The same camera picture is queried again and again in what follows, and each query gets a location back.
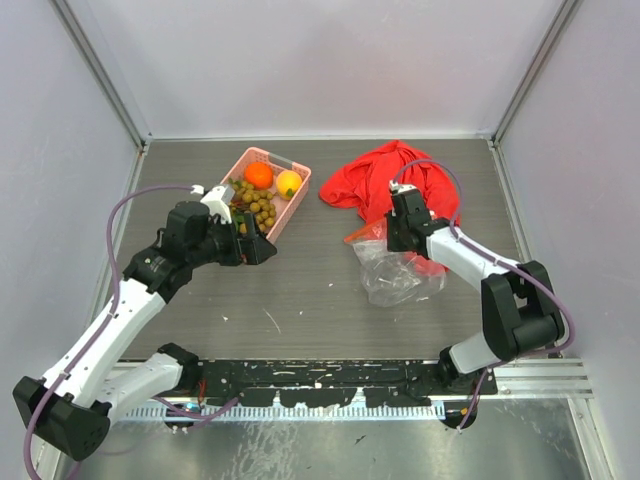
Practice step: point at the white slotted cable duct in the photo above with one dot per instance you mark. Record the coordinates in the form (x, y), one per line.
(357, 411)

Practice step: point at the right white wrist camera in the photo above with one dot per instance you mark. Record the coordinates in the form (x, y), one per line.
(400, 188)

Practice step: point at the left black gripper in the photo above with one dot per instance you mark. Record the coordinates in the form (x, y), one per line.
(253, 250)

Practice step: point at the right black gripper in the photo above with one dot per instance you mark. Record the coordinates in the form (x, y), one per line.
(392, 244)

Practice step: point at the clear zip top bag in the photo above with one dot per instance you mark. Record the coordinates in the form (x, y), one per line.
(391, 278)

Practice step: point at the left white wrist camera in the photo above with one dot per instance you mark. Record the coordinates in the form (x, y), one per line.
(218, 200)

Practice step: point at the yellow orange peach fruit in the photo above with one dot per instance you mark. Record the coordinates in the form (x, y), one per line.
(288, 182)

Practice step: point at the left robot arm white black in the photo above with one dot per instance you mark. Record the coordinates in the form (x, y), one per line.
(73, 405)

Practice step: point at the pink plastic basket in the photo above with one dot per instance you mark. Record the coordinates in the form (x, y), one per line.
(284, 208)

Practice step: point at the orange tangerine fruit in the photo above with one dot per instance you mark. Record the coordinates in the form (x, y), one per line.
(260, 175)

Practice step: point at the red cloth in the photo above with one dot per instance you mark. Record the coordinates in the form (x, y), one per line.
(363, 184)

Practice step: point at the brown longan bunch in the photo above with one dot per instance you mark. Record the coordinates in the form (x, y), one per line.
(247, 200)

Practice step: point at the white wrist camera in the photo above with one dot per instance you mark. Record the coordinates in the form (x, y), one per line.
(400, 188)
(218, 200)

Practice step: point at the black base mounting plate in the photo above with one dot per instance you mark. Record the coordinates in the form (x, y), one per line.
(320, 384)

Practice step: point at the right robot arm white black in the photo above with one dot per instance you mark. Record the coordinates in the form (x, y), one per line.
(518, 312)

